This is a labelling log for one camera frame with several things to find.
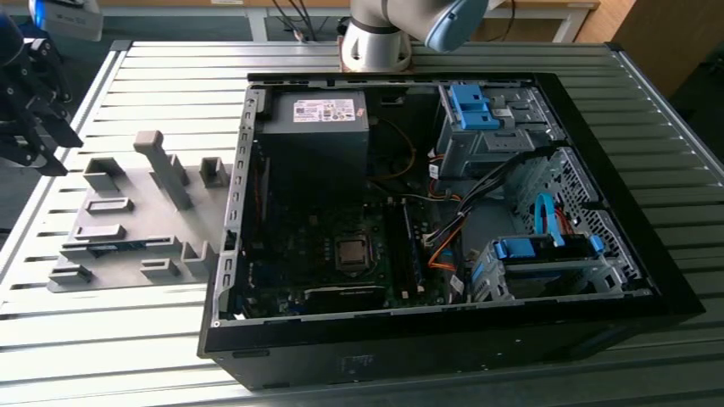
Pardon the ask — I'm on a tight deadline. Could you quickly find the dark RAM stick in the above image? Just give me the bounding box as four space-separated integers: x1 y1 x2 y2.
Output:
401 198 426 293
88 241 153 258

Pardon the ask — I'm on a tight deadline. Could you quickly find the black graphics card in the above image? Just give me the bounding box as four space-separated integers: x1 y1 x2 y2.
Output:
302 284 385 315

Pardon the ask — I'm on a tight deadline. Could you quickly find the blue flat wire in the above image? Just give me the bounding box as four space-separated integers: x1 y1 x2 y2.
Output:
533 192 566 248

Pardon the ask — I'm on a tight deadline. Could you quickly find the grey metal drive cage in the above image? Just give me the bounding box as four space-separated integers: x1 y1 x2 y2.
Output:
434 84 566 181

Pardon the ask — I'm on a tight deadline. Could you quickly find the blue drive latch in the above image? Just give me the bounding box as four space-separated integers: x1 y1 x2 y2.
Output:
449 84 502 131

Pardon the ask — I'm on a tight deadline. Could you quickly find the blue disk carrier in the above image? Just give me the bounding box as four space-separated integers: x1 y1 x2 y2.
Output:
492 237 549 259

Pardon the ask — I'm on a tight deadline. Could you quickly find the silver CPU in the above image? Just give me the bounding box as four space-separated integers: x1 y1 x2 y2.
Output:
336 239 369 265

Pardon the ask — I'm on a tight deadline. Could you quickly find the black PC case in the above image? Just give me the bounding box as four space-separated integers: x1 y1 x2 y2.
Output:
196 71 705 391

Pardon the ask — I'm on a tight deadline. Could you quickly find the CPU socket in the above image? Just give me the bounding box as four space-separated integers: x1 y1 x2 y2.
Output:
330 228 378 276

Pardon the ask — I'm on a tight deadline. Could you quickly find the green motherboard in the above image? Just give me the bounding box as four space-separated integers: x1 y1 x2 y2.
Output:
242 194 453 317

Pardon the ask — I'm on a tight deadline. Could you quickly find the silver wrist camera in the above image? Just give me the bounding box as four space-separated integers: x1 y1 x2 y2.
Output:
30 0 102 42

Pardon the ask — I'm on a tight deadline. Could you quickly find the white framed desk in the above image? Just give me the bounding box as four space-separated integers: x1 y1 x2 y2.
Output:
242 0 601 43

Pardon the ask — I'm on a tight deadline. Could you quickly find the black wire bundle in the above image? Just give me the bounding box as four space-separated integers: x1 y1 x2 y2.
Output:
452 148 553 221

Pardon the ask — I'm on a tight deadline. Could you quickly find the grey parts rack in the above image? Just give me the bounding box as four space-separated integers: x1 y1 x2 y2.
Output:
45 130 234 293

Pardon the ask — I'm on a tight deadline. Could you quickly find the grey metal disk bay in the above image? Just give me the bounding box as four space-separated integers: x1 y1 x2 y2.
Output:
466 237 644 303

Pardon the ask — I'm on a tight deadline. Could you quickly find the orange wire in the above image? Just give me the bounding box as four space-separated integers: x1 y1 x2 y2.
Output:
426 211 465 272

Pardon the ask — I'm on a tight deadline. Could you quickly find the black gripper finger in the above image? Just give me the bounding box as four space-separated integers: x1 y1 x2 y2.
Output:
0 70 69 177
16 37 85 148

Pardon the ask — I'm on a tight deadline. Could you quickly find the black RAM slot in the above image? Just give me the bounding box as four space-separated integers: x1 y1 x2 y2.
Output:
385 195 409 298

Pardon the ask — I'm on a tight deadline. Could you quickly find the brown wooden cabinet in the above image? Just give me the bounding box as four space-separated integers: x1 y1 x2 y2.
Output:
576 0 724 98

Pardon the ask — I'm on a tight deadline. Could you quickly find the grey power supply unit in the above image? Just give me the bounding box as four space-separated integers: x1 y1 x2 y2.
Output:
257 88 372 204

